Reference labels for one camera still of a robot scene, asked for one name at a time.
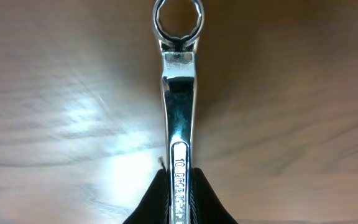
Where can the silver combination wrench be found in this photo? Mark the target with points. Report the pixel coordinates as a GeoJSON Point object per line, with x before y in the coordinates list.
{"type": "Point", "coordinates": [179, 88]}

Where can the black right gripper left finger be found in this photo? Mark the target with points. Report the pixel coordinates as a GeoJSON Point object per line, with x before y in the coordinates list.
{"type": "Point", "coordinates": [153, 207]}

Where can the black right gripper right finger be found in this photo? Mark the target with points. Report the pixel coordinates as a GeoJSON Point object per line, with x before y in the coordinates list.
{"type": "Point", "coordinates": [205, 206]}

